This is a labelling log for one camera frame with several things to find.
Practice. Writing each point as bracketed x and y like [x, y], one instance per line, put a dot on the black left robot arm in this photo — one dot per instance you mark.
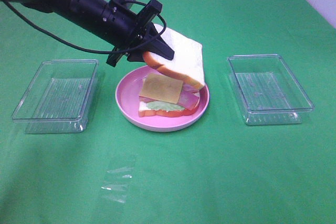
[84, 13]

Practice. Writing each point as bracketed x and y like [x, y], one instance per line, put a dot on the pink plate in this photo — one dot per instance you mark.
[127, 98]

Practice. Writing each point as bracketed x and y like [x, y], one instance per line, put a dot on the green lettuce leaf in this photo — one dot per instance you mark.
[165, 106]

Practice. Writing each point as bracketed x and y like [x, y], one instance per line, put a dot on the clear left plastic container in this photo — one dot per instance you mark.
[59, 97]

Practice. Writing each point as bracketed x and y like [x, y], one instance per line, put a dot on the clear right plastic container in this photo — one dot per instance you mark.
[266, 90]

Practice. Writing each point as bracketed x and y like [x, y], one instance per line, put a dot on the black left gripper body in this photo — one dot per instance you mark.
[125, 27]

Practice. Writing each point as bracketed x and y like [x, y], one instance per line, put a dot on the clear tape patch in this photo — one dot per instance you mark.
[115, 186]

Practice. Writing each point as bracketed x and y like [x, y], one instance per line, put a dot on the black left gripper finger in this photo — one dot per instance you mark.
[154, 43]
[135, 56]

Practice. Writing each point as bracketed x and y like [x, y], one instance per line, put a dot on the yellow cheese slice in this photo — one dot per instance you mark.
[161, 88]

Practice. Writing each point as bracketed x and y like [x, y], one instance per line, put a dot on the bread slice on plate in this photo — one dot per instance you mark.
[171, 114]

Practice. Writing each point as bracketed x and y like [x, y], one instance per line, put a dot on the bacon strip from container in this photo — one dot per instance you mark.
[189, 88]

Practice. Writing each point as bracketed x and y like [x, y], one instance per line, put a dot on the clear plastic container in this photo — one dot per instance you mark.
[266, 90]
[59, 97]

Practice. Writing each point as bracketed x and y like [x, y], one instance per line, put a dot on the green tablecloth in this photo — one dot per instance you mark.
[219, 170]

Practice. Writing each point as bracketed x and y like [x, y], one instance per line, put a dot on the bread slice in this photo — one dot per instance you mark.
[171, 114]
[187, 63]

